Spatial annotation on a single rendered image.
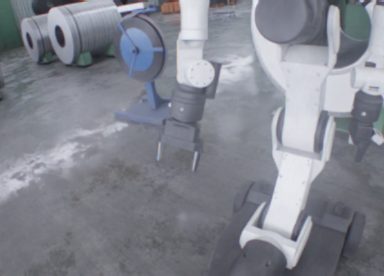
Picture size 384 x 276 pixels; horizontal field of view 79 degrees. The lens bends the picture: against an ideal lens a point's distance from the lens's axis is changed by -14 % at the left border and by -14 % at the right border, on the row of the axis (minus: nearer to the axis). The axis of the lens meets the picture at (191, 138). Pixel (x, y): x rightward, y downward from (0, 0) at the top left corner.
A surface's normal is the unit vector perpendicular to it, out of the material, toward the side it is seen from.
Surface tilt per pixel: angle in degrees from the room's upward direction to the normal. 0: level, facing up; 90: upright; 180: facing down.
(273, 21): 80
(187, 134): 75
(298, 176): 57
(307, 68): 89
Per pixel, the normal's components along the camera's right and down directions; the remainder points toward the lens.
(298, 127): -0.59, 0.22
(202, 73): 0.26, 0.36
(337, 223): -0.50, -0.29
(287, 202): -0.55, -0.08
